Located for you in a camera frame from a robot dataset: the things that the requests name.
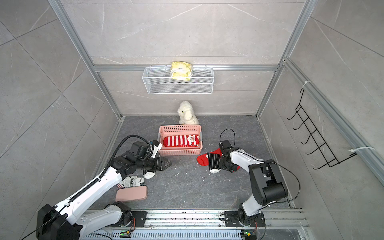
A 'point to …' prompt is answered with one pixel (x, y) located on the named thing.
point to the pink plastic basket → (164, 130)
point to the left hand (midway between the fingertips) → (168, 161)
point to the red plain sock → (203, 161)
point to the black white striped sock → (148, 174)
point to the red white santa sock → (191, 140)
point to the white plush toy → (186, 114)
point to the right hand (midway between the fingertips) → (227, 167)
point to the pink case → (131, 194)
